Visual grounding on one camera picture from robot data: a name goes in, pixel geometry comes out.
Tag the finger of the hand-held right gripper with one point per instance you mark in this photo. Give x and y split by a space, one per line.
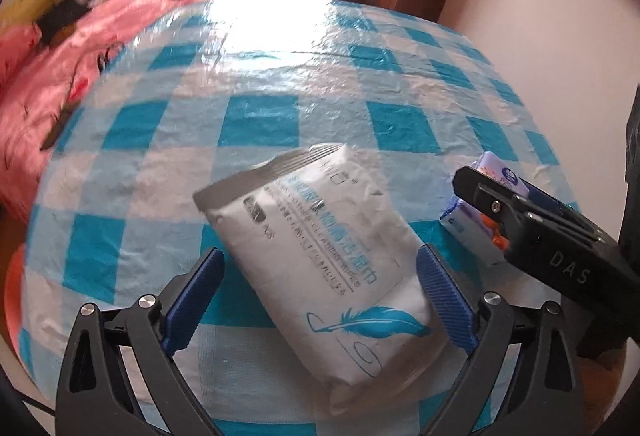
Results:
482 196
545 201

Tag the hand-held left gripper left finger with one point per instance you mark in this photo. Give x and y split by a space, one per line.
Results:
195 301

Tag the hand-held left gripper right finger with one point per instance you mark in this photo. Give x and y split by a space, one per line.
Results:
445 301

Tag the purple tissue packet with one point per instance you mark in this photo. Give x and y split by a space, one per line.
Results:
502 174

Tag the white packet with orange print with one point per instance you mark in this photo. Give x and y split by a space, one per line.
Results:
470 231

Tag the white wet wipes pack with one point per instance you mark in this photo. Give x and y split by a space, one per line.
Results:
320 256

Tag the person's dark clothing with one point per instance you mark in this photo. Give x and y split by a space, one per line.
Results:
632 166

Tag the blue white checked tablecloth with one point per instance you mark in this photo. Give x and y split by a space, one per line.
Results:
300 81

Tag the black cushion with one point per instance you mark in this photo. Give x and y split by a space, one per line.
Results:
62 19

